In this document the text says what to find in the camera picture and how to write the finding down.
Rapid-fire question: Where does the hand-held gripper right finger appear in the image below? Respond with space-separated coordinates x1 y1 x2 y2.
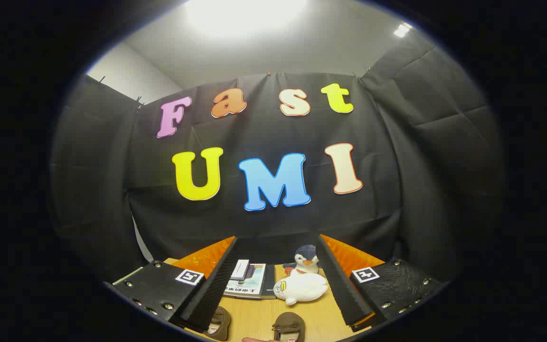
314 234 445 333

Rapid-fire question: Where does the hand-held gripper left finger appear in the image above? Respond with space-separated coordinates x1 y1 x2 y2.
105 236 239 333

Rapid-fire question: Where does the brown fuzzy shoe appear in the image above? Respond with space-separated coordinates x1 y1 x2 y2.
206 306 232 341
272 312 306 342

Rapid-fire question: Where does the small white picture-cover book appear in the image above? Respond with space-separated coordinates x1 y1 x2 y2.
230 259 250 281

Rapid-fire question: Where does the white duck plush toy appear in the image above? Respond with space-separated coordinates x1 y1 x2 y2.
273 272 329 305

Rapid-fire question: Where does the penguin plush toy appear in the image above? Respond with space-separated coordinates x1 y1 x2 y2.
283 245 324 276

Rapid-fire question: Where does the dark cover book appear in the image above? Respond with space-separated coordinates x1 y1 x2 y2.
262 265 278 299

